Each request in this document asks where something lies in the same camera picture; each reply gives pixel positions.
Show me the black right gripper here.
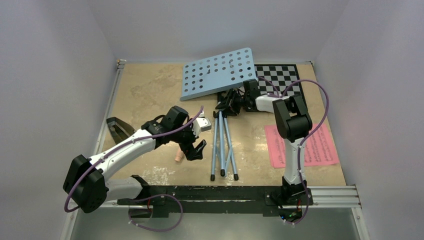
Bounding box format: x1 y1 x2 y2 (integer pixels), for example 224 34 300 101
215 88 249 116

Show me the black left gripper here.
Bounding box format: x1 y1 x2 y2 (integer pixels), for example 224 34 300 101
170 118 206 160

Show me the light blue music stand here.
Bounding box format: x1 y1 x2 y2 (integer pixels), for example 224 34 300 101
179 47 256 181

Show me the black metronome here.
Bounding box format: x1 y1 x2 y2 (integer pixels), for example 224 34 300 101
106 117 136 145

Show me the pink sheet music back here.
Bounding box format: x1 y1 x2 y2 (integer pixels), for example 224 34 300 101
304 123 340 167

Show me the pink sheet music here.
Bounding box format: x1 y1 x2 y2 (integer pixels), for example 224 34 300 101
264 125 286 169
304 123 340 167

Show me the pink sheet music front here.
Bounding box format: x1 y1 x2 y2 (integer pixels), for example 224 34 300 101
264 125 286 169

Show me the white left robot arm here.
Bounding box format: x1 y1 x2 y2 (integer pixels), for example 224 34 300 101
63 105 212 213

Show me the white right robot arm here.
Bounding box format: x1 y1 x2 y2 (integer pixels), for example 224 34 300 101
215 80 313 204

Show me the black white chessboard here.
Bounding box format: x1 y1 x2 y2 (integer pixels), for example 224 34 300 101
229 64 300 112

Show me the pink recorder flute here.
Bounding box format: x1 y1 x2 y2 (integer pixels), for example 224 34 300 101
174 148 185 163

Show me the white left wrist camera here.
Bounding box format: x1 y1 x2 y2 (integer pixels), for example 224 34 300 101
192 111 212 138

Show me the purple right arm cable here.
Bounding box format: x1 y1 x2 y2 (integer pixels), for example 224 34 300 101
256 76 331 226

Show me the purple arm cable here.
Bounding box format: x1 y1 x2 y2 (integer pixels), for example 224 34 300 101
256 76 331 226
63 105 205 232

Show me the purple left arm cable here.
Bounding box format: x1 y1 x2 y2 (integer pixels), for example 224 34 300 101
63 105 205 232

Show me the aluminium frame rail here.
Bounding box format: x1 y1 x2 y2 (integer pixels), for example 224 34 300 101
60 59 371 240

